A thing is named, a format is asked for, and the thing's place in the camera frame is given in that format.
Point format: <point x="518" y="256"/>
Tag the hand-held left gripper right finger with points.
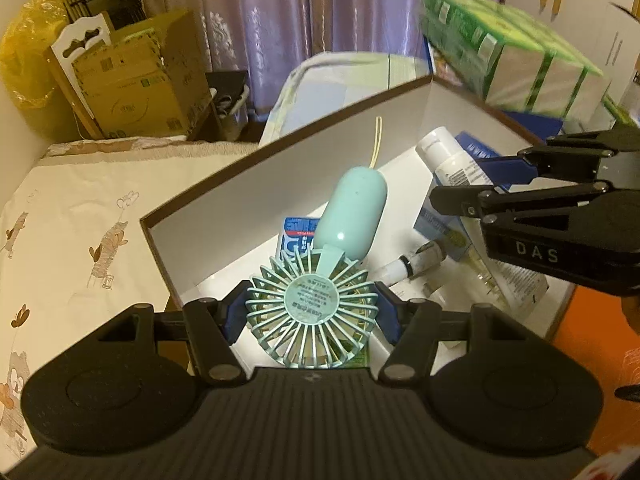
<point x="390" y="315"/>

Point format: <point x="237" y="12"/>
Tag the brown storage box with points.
<point x="250" y="185"/>

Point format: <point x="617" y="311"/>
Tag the mint handheld fan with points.
<point x="310" y="305"/>

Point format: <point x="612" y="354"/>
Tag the person's right hand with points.
<point x="632" y="315"/>

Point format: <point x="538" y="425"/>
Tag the cream printed bed sheet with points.
<point x="75" y="220"/>

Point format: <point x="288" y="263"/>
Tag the black and white tube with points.
<point x="395" y="270"/>

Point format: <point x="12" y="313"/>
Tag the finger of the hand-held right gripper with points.
<point x="460" y="200"/>
<point x="510" y="170"/>

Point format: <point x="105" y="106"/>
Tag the blue and white medicine box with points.
<point x="442" y="227"/>

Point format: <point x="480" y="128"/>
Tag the purple patterned curtain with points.
<point x="310" y="5"/>

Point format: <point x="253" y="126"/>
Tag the green tissue multipack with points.
<point x="520" y="75"/>

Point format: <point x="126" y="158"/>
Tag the white toothpaste tube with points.
<point x="445" y="157"/>

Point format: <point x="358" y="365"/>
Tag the white chair back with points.
<point x="75" y="40"/>

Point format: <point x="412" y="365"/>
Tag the white product box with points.
<point x="622" y="50"/>

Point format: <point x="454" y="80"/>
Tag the brown cardboard box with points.
<point x="145" y="85"/>

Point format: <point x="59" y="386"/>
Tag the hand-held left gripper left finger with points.
<point x="232" y="317"/>

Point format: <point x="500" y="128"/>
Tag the clear case with blue label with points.
<point x="295" y="237"/>

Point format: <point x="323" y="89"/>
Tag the yellow plastic bag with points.
<point x="25" y="50"/>

